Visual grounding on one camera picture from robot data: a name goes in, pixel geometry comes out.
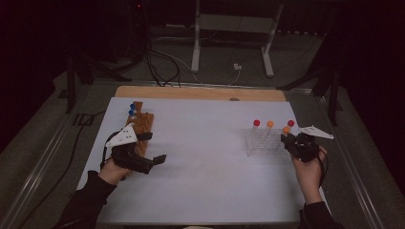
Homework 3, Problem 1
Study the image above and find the white table mat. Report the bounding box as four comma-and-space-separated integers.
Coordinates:
76, 96, 330, 224

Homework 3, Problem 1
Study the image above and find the thin black cable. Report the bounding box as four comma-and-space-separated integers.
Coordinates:
17, 109, 108, 229

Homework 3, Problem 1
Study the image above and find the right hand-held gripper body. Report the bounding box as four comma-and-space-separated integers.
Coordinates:
291, 124, 335, 164

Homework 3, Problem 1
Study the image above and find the person's left hand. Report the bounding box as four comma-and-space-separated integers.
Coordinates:
97, 157, 135, 186

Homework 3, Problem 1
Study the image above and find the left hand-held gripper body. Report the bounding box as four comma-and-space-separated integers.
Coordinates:
105, 122, 155, 176

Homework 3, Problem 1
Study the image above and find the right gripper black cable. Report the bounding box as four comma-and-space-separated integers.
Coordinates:
317, 148, 330, 188

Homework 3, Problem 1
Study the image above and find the wooden test tube rack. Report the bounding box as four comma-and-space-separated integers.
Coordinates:
119, 100, 155, 181

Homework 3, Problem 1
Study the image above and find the white cable with plug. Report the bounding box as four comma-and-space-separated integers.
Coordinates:
152, 47, 244, 87

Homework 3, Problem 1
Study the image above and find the person's right hand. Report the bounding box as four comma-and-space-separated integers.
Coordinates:
291, 145, 329, 197

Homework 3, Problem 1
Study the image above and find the black tripod stand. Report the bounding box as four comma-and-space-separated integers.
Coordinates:
276, 63, 343, 127
65, 53, 132, 115

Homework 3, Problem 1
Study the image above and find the clear acrylic test tube rack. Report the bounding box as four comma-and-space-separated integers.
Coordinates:
245, 127, 295, 157

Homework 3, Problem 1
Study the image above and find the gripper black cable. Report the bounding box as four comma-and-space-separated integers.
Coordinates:
100, 131, 120, 170
317, 148, 330, 188

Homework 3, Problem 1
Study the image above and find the white metal stand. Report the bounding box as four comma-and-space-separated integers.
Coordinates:
190, 0, 285, 78

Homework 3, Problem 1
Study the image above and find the dark power strip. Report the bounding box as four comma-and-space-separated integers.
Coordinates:
276, 29, 321, 36

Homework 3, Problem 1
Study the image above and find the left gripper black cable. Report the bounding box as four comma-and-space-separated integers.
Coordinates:
100, 131, 120, 170

